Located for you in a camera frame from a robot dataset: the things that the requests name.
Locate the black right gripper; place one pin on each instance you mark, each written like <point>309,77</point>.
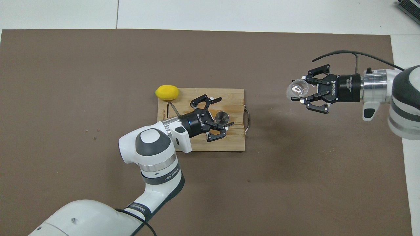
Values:
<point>344,88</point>

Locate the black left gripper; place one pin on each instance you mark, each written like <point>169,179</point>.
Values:
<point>197,123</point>

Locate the steel double jigger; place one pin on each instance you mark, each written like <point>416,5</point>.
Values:
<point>222,117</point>

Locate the clear plastic cup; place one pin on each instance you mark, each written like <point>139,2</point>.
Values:
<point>297,89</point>

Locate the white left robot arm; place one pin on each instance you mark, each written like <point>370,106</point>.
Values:
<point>151,147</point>

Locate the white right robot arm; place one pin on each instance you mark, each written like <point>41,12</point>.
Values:
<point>407,105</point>

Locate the wooden cutting board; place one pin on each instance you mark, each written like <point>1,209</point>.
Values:
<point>183,96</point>

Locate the yellow lemon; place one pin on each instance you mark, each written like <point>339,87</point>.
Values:
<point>167,92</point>

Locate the grey ribbed device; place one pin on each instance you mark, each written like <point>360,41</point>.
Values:
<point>411,8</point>

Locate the brown table mat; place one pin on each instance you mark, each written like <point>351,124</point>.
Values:
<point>65,65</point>

